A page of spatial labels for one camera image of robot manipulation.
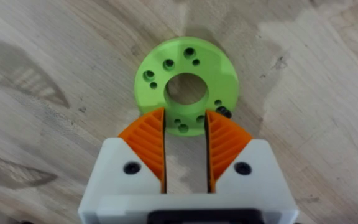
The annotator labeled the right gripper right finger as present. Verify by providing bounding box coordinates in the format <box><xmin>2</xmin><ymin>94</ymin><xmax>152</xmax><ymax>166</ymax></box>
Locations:
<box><xmin>204</xmin><ymin>109</ymin><xmax>300</xmax><ymax>223</ymax></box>

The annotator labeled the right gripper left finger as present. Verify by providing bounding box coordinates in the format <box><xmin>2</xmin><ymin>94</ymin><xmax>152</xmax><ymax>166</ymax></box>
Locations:
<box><xmin>78</xmin><ymin>106</ymin><xmax>167</xmax><ymax>223</ymax></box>

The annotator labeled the small black screw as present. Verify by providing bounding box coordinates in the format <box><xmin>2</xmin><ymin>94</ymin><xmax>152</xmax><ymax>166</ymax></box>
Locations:
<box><xmin>215</xmin><ymin>106</ymin><xmax>232</xmax><ymax>119</ymax></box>

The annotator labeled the green disc with holes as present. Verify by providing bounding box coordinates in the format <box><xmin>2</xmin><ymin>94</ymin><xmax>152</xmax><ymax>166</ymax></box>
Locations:
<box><xmin>134</xmin><ymin>36</ymin><xmax>240</xmax><ymax>137</ymax></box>

